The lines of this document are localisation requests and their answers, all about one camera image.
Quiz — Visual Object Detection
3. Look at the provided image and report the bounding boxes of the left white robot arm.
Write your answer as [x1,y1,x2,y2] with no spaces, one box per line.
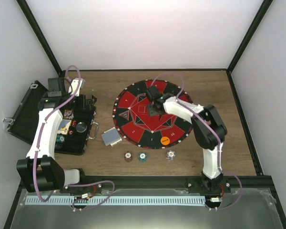
[16,77,96,193]

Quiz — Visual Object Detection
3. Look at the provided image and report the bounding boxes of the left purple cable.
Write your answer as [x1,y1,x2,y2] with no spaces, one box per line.
[32,64,115,213]

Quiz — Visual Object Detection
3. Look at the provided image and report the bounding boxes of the teal chip stack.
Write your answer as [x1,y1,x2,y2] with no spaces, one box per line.
[138,152,147,162]

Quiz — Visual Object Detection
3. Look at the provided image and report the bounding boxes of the red dice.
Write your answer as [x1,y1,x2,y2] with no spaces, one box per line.
[71,120,76,127]

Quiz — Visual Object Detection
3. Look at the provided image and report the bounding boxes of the orange big blind button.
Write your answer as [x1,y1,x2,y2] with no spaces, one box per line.
[160,136,170,146]

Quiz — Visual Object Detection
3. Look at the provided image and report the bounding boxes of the round red black poker mat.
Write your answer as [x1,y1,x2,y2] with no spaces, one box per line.
[112,80,192,149]

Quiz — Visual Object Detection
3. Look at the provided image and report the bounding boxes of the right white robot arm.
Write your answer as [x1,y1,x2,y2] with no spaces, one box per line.
[145,85,227,192]

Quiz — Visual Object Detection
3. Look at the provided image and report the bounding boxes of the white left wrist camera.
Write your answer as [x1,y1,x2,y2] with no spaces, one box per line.
[68,78,85,96]

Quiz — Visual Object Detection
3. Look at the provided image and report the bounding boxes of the brown 100 chip stack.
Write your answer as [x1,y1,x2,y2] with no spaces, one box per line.
[124,152,133,162]

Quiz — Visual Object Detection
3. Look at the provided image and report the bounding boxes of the perforated light blue rail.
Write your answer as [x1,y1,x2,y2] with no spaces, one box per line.
[25,196,205,206]

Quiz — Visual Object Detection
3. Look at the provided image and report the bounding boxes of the black poker chip case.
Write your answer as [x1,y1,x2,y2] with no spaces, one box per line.
[4,81,96,156]

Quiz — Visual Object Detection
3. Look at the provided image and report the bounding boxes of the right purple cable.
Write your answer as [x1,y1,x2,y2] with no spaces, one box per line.
[149,72,243,212]

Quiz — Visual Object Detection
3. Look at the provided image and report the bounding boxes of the blue orange chip stack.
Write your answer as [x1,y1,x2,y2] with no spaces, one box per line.
[166,150,176,161]

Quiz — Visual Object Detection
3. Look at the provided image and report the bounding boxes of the triangular all in marker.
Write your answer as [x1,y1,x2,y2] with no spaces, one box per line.
[119,110,130,121]

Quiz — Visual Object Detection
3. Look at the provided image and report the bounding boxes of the black front mounting rail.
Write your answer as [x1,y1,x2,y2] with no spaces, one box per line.
[60,176,276,195]

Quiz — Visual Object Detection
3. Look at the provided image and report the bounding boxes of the clear dealer button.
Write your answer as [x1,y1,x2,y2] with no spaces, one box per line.
[75,122,87,133]

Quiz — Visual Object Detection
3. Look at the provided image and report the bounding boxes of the chips in case top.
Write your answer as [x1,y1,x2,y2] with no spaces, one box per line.
[63,110,74,120]

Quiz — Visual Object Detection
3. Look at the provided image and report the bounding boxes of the teal chips in case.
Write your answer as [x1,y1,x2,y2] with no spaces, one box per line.
[56,135,65,144]

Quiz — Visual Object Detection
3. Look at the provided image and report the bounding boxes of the purple cable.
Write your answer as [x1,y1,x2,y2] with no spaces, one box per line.
[149,72,243,212]
[32,64,115,213]

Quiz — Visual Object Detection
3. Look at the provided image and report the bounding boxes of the card box in case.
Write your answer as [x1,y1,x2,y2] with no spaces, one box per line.
[57,119,72,135]

